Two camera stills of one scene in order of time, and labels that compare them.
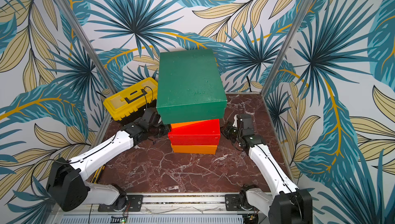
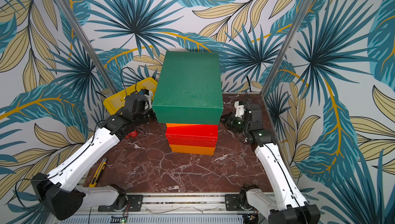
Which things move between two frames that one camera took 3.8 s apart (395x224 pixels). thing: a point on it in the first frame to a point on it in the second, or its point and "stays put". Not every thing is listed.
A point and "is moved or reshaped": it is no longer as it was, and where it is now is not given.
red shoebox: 207,132 stays put
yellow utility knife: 97,174 stays put
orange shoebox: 195,149 stays put
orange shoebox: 175,125 is moved or reshaped
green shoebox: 190,87 stays put
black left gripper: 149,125 to 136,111
